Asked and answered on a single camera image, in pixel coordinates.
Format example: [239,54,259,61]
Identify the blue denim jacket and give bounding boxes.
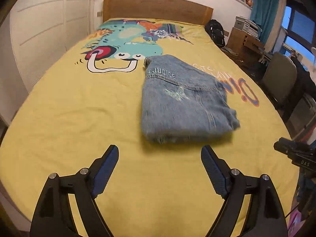
[141,55,240,143]

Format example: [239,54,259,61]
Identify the grey upholstered chair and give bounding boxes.
[260,53,297,109]

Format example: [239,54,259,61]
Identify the wooden desk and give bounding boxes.
[221,27,264,67]

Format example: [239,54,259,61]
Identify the yellow dinosaur print bedspread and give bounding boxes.
[1,19,298,236]

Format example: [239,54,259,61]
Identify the white storage boxes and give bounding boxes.
[234,16,262,39]

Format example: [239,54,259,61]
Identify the black backpack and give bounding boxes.
[205,19,226,48]

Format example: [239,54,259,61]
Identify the teal right curtain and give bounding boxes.
[250,0,279,44]

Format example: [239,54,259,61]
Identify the white panelled wardrobe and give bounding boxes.
[10,0,89,91]

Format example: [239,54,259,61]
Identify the wooden headboard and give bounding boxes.
[103,0,213,25]

